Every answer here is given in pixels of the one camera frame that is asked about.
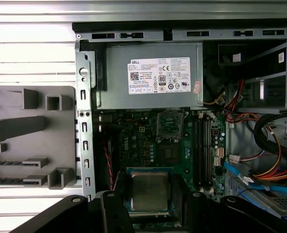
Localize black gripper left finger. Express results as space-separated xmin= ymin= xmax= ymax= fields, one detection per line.
xmin=10 ymin=169 xmax=134 ymax=233

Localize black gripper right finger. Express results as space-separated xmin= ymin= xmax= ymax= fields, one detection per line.
xmin=176 ymin=174 xmax=287 ymax=233

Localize silver topped CPU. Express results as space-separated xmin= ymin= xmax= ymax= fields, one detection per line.
xmin=125 ymin=166 xmax=176 ymax=218

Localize metal CPU socket cover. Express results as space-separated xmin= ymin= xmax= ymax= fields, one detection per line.
xmin=156 ymin=109 xmax=186 ymax=144

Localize CPU socket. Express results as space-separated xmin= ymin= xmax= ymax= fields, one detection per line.
xmin=157 ymin=142 xmax=183 ymax=166

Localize black case fan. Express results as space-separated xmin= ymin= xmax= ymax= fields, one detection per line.
xmin=92 ymin=132 xmax=115 ymax=195

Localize RAM slot white clips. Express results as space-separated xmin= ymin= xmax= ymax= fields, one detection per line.
xmin=207 ymin=113 xmax=214 ymax=194
xmin=198 ymin=113 xmax=204 ymax=194

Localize RAM slot black clips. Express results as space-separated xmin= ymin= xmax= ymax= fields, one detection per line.
xmin=204 ymin=114 xmax=208 ymax=192
xmin=193 ymin=114 xmax=199 ymax=192

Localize green motherboard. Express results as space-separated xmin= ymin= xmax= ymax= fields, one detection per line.
xmin=98 ymin=108 xmax=229 ymax=203

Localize grey metal disk bay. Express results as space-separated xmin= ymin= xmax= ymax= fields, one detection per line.
xmin=230 ymin=184 xmax=287 ymax=218

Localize black open PC case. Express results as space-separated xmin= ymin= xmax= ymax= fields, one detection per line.
xmin=71 ymin=21 xmax=287 ymax=233

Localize grey parts rack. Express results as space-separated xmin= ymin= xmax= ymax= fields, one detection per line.
xmin=0 ymin=85 xmax=76 ymax=191

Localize dark RAM stick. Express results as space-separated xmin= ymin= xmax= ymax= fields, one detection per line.
xmin=0 ymin=177 xmax=41 ymax=184

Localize grey power supply white label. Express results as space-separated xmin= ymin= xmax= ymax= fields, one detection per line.
xmin=91 ymin=41 xmax=205 ymax=110

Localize blue flat data wire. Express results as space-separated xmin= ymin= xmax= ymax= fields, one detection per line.
xmin=223 ymin=161 xmax=287 ymax=194

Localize red black twisted fan wire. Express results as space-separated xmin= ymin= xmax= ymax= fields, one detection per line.
xmin=101 ymin=139 xmax=115 ymax=191

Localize white wire connector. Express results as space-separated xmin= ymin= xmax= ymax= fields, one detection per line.
xmin=228 ymin=154 xmax=241 ymax=166

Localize orange yellow red wire bundle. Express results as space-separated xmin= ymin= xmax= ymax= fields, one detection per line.
xmin=203 ymin=79 xmax=287 ymax=183

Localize black sleeved cable bundle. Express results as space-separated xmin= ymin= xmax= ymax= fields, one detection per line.
xmin=254 ymin=113 xmax=287 ymax=162

